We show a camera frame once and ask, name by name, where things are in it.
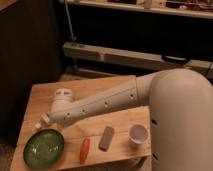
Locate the long white wooden bench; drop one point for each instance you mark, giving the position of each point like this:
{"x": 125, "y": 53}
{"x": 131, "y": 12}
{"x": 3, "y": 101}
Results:
{"x": 132, "y": 59}

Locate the green ceramic bowl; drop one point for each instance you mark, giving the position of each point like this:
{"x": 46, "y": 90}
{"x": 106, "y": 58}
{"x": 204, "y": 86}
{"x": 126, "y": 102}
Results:
{"x": 43, "y": 149}

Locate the metal pole stand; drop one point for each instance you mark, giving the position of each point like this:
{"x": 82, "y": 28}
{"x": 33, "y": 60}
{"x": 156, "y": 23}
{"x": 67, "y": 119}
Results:
{"x": 72, "y": 36}

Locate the orange carrot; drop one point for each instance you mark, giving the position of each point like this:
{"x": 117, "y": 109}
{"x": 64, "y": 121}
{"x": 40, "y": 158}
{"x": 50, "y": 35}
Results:
{"x": 84, "y": 150}

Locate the white paper cup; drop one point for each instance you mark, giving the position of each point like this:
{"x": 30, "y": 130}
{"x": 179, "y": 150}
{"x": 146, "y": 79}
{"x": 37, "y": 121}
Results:
{"x": 138, "y": 134}

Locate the upper shelf with items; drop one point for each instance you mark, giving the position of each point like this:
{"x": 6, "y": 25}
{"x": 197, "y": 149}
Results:
{"x": 189, "y": 8}

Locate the wooden table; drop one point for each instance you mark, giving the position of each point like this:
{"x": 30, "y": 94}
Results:
{"x": 119, "y": 151}

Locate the white plastic bottle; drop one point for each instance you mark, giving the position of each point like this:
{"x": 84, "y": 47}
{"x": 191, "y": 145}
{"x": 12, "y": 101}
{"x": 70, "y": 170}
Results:
{"x": 43, "y": 122}

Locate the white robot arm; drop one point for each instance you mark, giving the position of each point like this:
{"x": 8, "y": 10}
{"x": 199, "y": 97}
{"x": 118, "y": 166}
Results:
{"x": 180, "y": 102}

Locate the grey rectangular block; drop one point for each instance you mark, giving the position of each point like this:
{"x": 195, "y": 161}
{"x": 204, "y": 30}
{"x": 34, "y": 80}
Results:
{"x": 106, "y": 138}

